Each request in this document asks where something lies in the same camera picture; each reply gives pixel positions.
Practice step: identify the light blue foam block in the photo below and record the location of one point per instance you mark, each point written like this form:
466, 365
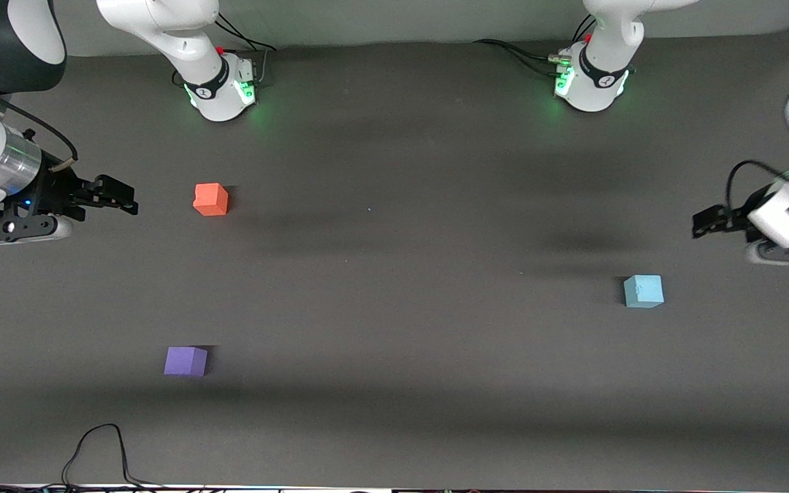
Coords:
643, 292

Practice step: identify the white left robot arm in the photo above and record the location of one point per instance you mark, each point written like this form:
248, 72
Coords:
600, 89

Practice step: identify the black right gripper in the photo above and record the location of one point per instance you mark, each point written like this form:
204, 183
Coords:
57, 191

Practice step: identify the orange foam block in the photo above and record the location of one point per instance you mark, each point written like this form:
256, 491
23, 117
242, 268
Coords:
211, 200

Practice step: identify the purple foam block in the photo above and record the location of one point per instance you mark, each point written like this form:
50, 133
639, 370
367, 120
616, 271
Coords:
185, 361

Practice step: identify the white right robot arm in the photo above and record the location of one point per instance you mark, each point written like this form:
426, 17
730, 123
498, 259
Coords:
161, 20

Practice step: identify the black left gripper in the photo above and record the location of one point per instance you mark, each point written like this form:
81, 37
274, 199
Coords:
737, 218

